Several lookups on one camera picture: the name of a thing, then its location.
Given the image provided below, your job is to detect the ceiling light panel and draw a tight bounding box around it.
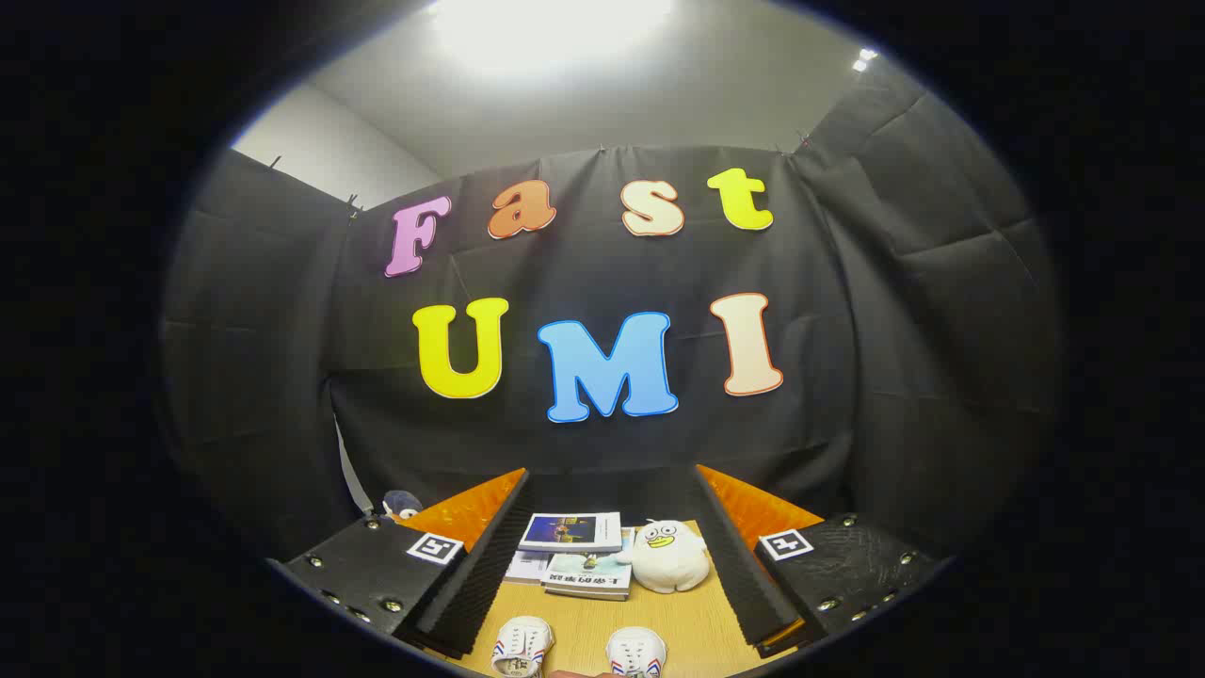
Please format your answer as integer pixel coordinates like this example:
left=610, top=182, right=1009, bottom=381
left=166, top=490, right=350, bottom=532
left=428, top=0, right=674, bottom=76

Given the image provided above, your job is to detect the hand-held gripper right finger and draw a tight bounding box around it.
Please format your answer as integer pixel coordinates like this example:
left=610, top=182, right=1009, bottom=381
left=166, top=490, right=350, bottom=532
left=692, top=463, right=954, bottom=660

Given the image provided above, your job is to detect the thick book with pale cover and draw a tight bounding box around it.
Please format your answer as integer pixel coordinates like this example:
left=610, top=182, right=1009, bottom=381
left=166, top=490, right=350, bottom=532
left=544, top=529, right=636, bottom=601

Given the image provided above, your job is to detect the white printed booklet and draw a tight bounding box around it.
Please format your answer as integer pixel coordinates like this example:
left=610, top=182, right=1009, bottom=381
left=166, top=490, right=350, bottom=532
left=506, top=551, right=552, bottom=587

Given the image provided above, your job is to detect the book with blue photo cover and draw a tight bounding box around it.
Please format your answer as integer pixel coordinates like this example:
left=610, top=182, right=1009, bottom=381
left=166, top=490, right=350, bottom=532
left=518, top=512, right=623, bottom=555

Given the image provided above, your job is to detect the white canvas shoe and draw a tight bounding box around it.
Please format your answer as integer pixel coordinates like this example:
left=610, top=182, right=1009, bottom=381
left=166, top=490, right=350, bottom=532
left=605, top=626, right=667, bottom=678
left=491, top=616, right=555, bottom=678

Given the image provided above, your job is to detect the white duck plush toy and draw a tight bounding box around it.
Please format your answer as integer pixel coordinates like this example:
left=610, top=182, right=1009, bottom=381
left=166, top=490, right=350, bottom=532
left=617, top=519, right=712, bottom=595

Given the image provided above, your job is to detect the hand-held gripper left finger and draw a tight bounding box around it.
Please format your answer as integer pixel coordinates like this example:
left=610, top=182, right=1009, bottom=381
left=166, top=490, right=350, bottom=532
left=268, top=468, right=535, bottom=660

